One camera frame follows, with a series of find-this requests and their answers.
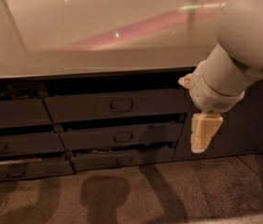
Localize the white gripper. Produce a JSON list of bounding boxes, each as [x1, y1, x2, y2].
[[178, 61, 245, 153]]

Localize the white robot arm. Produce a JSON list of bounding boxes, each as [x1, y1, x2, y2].
[[178, 0, 263, 153]]

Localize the dark grey cabinet door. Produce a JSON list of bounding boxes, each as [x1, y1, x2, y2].
[[173, 80, 263, 161]]

